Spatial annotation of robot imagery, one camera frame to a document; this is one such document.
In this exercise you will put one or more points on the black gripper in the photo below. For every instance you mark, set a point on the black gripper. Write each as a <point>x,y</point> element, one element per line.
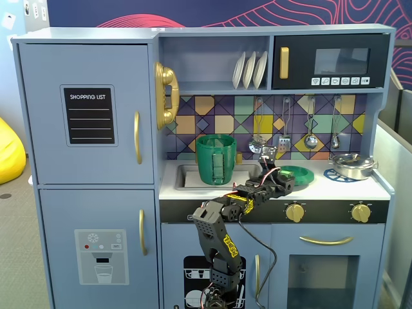
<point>284,184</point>

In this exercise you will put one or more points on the green round lid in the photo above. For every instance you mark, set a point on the green round lid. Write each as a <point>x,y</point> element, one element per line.
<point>302,175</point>

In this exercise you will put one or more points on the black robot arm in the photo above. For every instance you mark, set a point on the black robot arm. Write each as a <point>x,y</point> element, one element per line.
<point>214,231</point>

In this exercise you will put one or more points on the steel pot with lid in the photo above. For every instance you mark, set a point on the steel pot with lid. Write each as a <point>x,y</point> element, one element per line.
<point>352,165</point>

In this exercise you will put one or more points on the gold stove knob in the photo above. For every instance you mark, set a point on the gold stove knob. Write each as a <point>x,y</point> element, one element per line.
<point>360,212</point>
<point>295,212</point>

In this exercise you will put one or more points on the metal slotted spatula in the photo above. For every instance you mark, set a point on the metal slotted spatula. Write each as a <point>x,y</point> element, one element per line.
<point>284,143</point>

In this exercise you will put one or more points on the blue trivet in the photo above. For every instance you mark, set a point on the blue trivet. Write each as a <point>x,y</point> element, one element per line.
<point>331,175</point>

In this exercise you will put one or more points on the metal ladle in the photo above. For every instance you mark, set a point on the metal ladle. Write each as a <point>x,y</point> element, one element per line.
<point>310,141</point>

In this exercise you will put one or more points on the metal skimmer utensil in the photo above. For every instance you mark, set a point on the metal skimmer utensil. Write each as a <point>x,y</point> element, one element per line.
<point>256,146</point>

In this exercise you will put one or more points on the gold faucet knob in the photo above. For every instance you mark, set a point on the gold faucet knob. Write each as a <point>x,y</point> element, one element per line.
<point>240,157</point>

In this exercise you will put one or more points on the metal spoon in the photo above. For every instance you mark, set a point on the metal spoon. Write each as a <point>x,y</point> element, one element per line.
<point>335,141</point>

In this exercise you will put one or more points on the green ribbed container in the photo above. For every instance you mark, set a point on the green ribbed container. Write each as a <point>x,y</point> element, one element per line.
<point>215,161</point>

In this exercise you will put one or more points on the oven door with window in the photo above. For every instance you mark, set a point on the oven door with window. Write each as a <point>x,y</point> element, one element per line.
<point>280,273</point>

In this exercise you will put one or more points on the grey toy sink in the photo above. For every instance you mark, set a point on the grey toy sink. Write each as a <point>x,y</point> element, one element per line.
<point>190,177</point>

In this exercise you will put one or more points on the grey office partition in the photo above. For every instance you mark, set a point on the grey office partition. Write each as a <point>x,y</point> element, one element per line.
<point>397,167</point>

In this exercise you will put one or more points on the white plate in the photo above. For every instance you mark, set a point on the white plate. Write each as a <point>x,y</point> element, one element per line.
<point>238,71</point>
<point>260,69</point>
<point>248,71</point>

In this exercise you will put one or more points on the dishwasher door with plate decal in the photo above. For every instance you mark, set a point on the dishwasher door with plate decal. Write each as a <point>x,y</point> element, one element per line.
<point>180,241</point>

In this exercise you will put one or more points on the black toy microwave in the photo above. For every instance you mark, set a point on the black toy microwave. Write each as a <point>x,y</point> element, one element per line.
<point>299,42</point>

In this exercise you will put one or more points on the blue toy kitchen unit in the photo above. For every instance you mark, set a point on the blue toy kitchen unit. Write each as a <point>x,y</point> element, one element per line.
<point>212,48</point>

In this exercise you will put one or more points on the gold toy telephone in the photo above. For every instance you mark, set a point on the gold toy telephone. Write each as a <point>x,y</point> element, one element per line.
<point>167,80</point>

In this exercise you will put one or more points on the freezer door with dispenser decal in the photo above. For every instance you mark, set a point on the freezer door with dispenser decal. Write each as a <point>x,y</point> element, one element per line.
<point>61,209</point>

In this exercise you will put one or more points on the fridge door with shopping list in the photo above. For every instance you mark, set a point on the fridge door with shopping list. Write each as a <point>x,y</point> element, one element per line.
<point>42,145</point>

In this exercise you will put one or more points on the yellow beanbag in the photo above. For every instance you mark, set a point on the yellow beanbag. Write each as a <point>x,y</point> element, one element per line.
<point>11,154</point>

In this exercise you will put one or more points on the white paper note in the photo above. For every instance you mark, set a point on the white paper note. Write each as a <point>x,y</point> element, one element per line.
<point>28,7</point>
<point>44,12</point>
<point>8,20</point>

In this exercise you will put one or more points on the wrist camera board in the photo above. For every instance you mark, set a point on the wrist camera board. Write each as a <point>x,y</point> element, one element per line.
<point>268,153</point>

